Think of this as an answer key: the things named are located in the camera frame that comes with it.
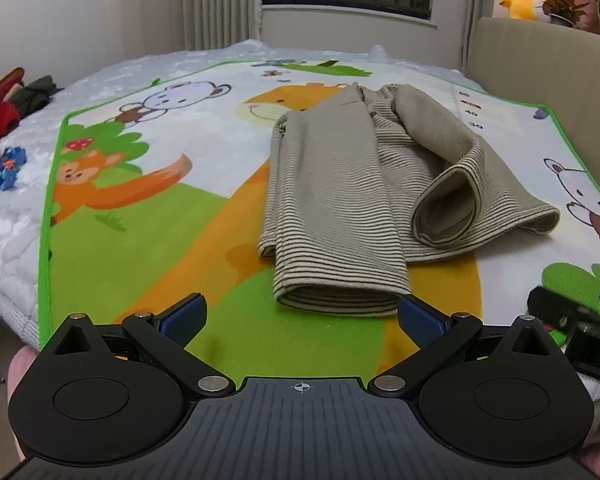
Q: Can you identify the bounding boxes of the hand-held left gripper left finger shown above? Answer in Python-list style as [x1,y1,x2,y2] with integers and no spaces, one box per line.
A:
[42,292,238,402]

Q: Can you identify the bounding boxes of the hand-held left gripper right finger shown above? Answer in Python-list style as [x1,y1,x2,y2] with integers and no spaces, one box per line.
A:
[369,293,562,402]

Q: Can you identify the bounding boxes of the beige striped pants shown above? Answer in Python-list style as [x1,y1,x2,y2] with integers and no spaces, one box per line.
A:
[257,81,562,317]

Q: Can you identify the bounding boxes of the cartoon animal printed mat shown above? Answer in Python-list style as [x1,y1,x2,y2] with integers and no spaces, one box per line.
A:
[37,57,600,383]

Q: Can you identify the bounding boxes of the white quilted bed cover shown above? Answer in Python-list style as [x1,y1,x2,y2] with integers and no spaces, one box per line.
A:
[0,37,600,396]

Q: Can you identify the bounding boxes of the blue purple toy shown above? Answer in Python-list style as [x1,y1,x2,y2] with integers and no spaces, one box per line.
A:
[0,137,28,206]

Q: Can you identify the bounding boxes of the red leaf potted plant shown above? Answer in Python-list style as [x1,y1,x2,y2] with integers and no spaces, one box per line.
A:
[542,0,600,31]

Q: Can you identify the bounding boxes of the white pleated curtain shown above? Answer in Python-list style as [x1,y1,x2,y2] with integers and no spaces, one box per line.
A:
[461,0,498,73]
[180,0,263,51]

